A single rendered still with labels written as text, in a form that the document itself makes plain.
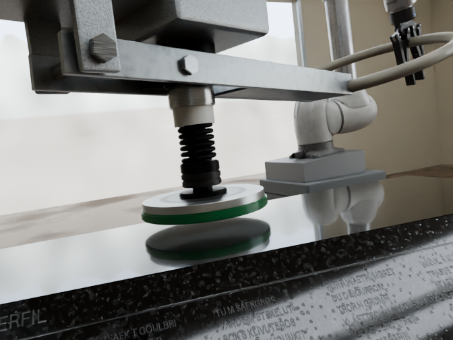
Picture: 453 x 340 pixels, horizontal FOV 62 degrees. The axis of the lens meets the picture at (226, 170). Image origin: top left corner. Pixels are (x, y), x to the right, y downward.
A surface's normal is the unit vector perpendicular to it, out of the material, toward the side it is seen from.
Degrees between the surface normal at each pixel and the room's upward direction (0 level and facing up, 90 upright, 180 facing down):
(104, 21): 90
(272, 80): 90
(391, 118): 90
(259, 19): 90
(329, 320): 45
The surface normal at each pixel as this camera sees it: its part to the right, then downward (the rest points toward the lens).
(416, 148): 0.39, 0.03
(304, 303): 0.10, -0.67
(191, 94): 0.08, 0.07
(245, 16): 0.70, -0.02
